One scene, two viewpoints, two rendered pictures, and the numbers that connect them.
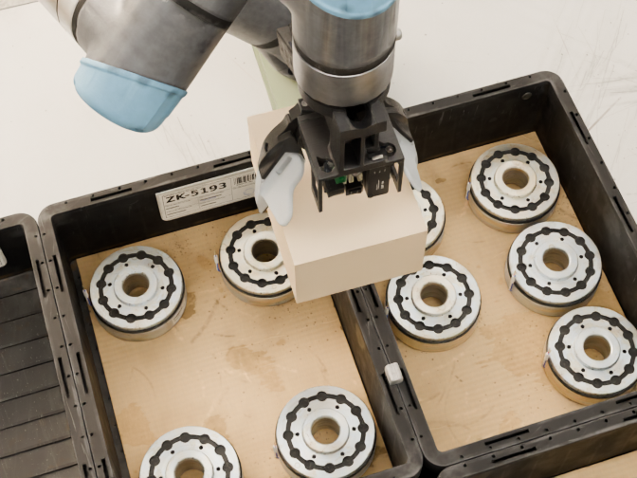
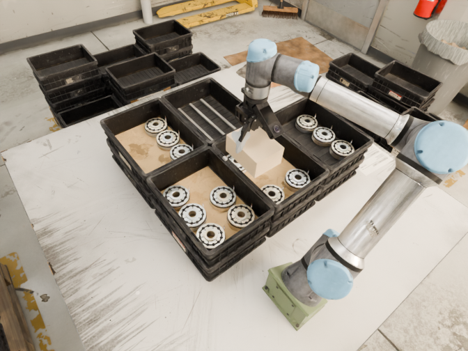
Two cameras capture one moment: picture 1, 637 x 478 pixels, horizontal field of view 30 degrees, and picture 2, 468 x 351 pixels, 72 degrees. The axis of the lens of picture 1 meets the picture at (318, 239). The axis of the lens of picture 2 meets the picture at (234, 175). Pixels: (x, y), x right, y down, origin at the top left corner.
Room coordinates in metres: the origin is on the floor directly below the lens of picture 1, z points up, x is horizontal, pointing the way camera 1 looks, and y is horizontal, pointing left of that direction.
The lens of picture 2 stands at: (1.24, -0.42, 1.86)
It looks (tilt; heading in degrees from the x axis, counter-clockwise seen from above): 50 degrees down; 154
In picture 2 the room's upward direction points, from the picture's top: 5 degrees clockwise
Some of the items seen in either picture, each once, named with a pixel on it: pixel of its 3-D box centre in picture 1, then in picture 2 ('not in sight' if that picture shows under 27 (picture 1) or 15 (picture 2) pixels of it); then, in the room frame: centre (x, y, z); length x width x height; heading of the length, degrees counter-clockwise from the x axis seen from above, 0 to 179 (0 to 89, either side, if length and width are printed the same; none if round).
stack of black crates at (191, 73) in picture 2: not in sight; (191, 85); (-0.95, 0.20, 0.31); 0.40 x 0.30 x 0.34; 105
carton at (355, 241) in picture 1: (335, 193); (253, 149); (0.56, -0.02, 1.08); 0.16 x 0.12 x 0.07; 15
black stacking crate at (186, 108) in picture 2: not in sight; (209, 117); (0.11, -0.01, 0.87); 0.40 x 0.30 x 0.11; 17
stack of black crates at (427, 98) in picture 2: not in sight; (395, 103); (-0.15, 1.61, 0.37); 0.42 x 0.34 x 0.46; 15
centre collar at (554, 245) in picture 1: (555, 260); (192, 214); (0.60, -0.26, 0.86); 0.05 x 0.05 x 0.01
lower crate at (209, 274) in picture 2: not in sight; (209, 219); (0.58, -0.19, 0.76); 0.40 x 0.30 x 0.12; 17
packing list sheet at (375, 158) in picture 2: not in sight; (356, 147); (0.40, 0.69, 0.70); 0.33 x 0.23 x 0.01; 15
